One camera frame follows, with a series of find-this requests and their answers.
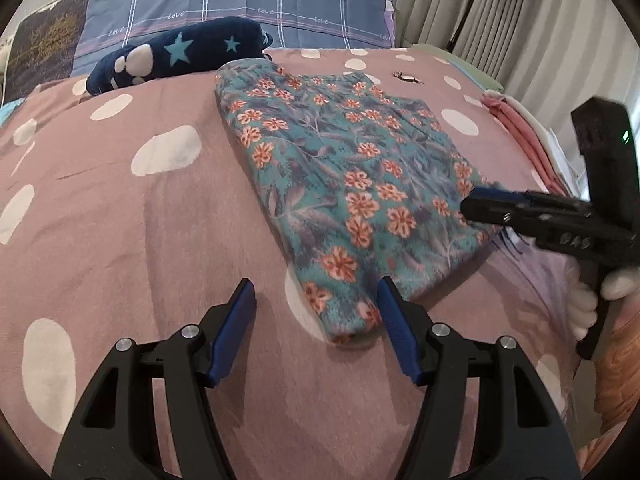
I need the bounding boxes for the black floor lamp stand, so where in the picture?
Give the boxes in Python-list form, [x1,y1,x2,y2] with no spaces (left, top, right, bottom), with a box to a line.
[446,0,508,53]

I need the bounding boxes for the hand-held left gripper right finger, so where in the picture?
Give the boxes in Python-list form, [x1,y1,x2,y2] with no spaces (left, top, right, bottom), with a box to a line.
[376,276,583,480]

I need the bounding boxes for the person's right hand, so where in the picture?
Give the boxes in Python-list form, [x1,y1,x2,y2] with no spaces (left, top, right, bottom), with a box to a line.
[565,265,640,342]

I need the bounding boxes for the pink folded clothes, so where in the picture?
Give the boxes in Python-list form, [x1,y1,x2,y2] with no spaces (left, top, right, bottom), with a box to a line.
[481,91,568,196]

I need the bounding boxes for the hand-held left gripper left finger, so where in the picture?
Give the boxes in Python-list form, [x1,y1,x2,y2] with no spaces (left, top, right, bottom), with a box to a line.
[51,277,257,480]

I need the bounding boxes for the lavender cloth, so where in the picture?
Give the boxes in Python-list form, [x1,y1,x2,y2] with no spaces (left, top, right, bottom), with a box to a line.
[487,225,581,341]

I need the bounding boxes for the pink fuzzy cloth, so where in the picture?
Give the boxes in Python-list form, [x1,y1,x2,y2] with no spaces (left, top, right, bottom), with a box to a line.
[575,310,640,466]

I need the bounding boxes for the navy star plush pillow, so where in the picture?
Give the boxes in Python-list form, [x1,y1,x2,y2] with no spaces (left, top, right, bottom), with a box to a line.
[86,16,273,96]

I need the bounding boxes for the teal floral garment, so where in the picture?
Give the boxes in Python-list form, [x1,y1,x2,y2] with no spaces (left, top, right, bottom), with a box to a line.
[215,59,501,345]

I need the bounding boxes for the dark gold print pillow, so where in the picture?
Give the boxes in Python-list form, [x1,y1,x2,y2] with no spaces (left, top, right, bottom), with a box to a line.
[2,0,96,103]

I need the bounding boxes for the light green bedsheet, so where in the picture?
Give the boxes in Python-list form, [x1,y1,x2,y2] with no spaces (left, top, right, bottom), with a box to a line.
[412,42,506,93]

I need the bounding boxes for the beige curtain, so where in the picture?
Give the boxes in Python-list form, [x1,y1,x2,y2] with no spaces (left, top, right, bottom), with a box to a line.
[395,0,636,126]

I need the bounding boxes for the white folded clothes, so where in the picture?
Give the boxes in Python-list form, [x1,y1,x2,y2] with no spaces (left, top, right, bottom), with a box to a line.
[545,125,591,196]

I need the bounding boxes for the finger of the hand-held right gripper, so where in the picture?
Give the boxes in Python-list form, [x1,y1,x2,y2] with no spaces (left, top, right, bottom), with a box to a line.
[471,186,593,213]
[459,198,551,238]

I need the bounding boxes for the pink dotted blanket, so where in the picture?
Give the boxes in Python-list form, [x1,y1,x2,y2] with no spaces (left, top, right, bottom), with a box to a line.
[0,42,601,480]

